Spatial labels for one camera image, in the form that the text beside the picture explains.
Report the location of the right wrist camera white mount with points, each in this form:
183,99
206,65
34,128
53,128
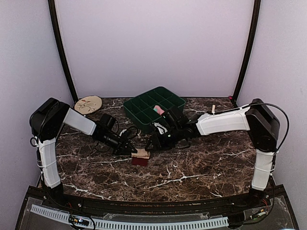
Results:
160,128

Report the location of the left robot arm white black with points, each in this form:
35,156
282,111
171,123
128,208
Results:
46,123

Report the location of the beige striped sock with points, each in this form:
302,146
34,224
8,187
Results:
140,158

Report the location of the black front rail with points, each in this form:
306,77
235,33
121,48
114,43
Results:
232,204

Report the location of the round beige floral coaster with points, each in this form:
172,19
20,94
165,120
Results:
88,105

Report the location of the small circuit board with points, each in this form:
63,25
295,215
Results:
74,220

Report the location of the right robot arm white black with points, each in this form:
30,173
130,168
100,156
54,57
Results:
256,118

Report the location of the green compartment tray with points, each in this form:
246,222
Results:
140,109

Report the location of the right black frame post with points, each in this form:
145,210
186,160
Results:
248,51

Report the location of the white slotted cable duct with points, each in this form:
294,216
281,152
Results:
132,222

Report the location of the pink patterned sock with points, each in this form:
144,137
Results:
158,109

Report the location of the black frame post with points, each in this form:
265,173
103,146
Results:
60,48
248,51

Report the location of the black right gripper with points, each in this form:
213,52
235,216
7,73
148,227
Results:
159,143

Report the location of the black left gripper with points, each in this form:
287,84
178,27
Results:
123,143

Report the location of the left black frame post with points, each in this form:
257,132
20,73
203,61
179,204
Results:
60,48

